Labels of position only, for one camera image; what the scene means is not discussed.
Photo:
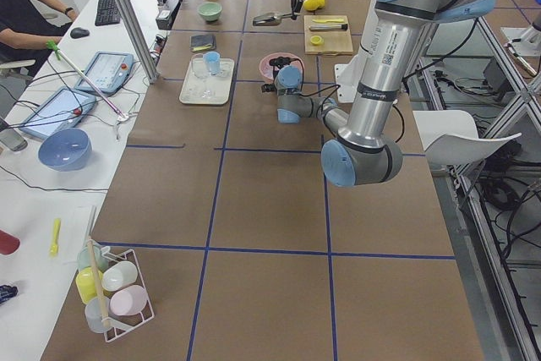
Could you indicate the lemon half slice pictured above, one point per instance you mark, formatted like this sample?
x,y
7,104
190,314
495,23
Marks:
x,y
316,40

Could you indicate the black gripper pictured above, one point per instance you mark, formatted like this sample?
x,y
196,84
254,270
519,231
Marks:
x,y
284,62

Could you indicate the seated person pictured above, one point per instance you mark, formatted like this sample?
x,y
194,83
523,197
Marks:
x,y
25,32

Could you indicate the white cup in rack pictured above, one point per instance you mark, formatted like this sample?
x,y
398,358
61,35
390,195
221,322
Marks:
x,y
120,275

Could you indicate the black keyboard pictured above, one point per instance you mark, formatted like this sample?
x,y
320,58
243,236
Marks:
x,y
107,13

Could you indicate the pink bowl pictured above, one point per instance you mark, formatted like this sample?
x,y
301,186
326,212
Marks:
x,y
267,72

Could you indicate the white wire cup rack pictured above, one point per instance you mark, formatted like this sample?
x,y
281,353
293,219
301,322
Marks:
x,y
98,314

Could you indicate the clear wine glass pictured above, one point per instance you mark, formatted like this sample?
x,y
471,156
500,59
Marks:
x,y
201,74

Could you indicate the steel ice scoop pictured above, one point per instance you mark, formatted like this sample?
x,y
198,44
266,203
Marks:
x,y
272,19

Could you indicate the aluminium frame post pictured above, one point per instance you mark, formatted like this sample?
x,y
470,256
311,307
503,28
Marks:
x,y
136,36

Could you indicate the steel rod tool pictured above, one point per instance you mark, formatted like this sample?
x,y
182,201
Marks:
x,y
334,27

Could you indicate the blue bowl on desk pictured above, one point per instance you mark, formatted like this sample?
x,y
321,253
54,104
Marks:
x,y
66,150

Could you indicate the black computer mouse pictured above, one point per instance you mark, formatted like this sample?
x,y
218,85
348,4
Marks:
x,y
78,32

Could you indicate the pink cup in rack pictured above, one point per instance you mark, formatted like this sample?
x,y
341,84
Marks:
x,y
129,301

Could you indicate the yellow spoon on desk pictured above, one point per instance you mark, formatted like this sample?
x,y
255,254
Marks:
x,y
53,249

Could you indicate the white bear tray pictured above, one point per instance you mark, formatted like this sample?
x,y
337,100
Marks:
x,y
220,84

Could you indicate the folded grey yellow cloth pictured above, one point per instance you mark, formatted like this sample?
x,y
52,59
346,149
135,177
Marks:
x,y
202,42

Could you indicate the light blue plastic cup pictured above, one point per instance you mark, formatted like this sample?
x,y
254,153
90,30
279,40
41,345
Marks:
x,y
212,61

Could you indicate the white chair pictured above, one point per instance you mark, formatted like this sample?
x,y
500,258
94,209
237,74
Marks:
x,y
450,137

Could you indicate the bamboo cutting board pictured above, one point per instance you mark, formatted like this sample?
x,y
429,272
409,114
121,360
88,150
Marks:
x,y
336,42

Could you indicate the teach pendant tablet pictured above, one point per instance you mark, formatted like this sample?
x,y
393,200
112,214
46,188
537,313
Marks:
x,y
109,70
63,110

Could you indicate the yellow cup in rack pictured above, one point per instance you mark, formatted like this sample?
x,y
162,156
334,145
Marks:
x,y
85,285

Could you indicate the green ceramic bowl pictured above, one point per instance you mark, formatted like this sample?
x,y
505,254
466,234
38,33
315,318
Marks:
x,y
210,11

